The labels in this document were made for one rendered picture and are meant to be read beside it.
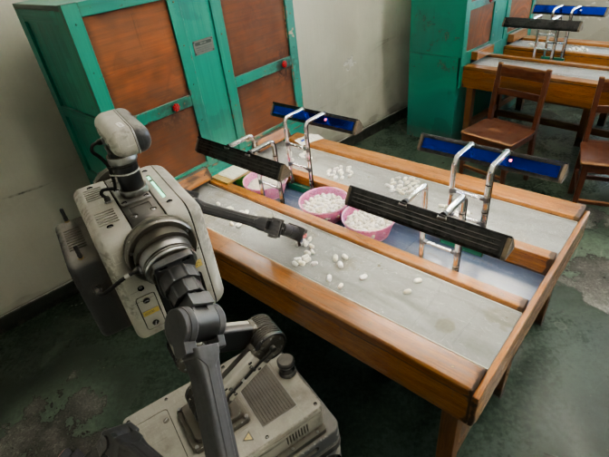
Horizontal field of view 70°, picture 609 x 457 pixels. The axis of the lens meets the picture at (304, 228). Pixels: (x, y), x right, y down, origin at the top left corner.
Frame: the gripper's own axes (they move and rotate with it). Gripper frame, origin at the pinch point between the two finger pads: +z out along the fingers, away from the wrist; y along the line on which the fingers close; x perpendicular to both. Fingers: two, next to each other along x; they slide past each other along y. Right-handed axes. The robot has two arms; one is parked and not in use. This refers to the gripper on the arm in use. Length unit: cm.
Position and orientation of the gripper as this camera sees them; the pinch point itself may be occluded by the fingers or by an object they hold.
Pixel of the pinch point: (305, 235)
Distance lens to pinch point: 206.8
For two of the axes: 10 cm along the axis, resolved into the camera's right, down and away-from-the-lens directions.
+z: 5.5, 1.7, 8.2
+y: -7.5, -3.2, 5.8
